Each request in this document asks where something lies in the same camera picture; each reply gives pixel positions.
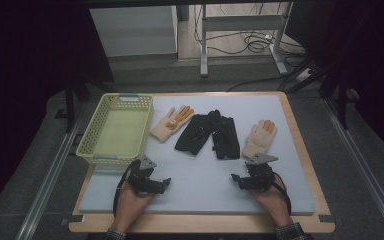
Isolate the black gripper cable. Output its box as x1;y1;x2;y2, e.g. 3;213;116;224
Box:
112;159;142;218
273;171;293;216

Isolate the black stand leg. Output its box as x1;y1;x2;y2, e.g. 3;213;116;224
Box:
319;63;352;131
63;74;92;134

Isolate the white cabinet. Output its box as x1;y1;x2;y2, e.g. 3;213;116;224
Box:
89;5;179;58

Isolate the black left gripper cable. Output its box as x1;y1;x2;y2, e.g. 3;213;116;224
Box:
112;159;142;218

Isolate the black floor cable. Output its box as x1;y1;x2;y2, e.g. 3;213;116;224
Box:
226;74;302;93

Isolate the wooden table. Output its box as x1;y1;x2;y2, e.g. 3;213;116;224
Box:
68;91;336;234

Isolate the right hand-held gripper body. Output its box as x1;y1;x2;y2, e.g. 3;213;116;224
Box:
240;152;280;193

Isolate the black glove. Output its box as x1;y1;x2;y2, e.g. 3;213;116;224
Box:
207;109;241;160
174;113;214;156

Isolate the white power strip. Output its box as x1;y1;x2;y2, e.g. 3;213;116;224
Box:
295;67;314;83

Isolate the black table corner clip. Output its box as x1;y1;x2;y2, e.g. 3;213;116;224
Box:
317;213;337;224
60;214;85;226

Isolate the metal floor rail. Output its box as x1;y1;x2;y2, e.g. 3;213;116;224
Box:
14;99;88;240
322;97;384;240

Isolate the pale green plastic basket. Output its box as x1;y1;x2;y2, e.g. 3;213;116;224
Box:
75;93;155;167

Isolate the person's left hand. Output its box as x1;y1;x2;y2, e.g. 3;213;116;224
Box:
111;181;156;233

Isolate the tangle of black floor cables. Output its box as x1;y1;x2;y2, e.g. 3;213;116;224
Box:
193;2;307;68

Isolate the cream glove with orange fingers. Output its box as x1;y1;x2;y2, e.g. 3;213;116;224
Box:
241;119;278;159
150;105;195;144

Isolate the grey metal stand frame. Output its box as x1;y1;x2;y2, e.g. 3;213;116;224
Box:
199;1;294;78

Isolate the person's right hand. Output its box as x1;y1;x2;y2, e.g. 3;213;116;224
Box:
249;174;294;229

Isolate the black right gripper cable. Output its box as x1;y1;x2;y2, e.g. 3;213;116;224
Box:
273;171;293;216

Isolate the white foam mat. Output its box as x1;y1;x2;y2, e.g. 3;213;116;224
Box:
78;95;316;216

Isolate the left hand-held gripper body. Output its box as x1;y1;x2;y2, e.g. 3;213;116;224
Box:
126;155;165;196

